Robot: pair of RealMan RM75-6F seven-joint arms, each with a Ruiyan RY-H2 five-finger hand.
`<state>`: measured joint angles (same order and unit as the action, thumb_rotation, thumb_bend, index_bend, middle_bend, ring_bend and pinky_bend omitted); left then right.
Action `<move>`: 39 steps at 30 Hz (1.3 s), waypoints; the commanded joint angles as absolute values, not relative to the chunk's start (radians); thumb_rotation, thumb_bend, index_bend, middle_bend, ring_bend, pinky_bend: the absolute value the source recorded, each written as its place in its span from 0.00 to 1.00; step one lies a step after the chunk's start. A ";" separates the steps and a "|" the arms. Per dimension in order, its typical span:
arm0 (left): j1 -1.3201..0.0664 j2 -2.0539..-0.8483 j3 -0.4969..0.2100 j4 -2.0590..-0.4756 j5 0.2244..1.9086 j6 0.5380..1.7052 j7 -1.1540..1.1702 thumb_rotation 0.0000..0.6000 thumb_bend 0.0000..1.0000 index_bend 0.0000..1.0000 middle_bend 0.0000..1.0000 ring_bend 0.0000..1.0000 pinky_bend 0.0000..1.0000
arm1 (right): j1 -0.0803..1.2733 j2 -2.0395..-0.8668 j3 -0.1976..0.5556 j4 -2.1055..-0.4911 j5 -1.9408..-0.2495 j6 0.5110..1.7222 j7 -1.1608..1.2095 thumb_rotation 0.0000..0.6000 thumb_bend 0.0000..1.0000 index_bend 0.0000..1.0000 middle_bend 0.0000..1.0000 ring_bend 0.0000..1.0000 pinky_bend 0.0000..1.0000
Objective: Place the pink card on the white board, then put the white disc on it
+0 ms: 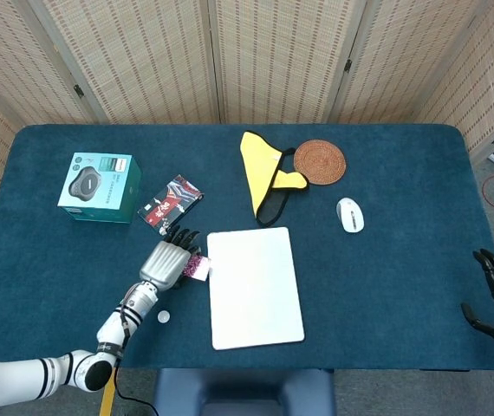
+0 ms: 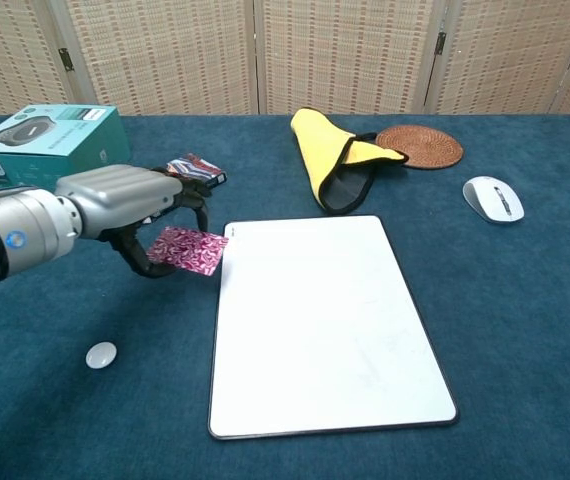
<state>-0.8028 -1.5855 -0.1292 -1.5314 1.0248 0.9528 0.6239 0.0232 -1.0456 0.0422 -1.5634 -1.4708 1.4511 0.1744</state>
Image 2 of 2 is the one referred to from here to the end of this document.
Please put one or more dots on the red black patterned packet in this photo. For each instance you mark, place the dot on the red black patterned packet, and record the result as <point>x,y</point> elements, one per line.
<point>197,167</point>

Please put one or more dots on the pink patterned card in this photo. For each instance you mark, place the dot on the pink patterned card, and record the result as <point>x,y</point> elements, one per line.
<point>190,250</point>

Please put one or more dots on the blue velvet tablecloth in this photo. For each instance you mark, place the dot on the blue velvet tablecloth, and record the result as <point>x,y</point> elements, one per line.
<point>515,325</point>

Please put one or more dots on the dark metal screen hinge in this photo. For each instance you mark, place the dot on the dark metal screen hinge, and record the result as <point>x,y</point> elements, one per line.
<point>440,42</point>
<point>66,59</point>

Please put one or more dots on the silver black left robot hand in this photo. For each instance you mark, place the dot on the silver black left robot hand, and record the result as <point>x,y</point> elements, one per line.
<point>120,195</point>

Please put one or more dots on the white rectangular board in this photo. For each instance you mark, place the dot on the white rectangular board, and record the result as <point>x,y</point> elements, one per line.
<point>325,325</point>

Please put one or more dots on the teal speaker carton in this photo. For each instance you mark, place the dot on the teal speaker carton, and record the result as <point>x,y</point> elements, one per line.
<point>40,135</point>

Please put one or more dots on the white grey computer mouse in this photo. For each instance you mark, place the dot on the white grey computer mouse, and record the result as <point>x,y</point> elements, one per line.
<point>490,200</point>

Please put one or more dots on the yellow cloth black trim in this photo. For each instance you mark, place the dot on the yellow cloth black trim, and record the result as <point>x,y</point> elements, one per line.
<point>320,145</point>

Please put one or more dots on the brown woven rattan coaster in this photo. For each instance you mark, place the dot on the brown woven rattan coaster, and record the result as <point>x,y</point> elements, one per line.
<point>430,145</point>

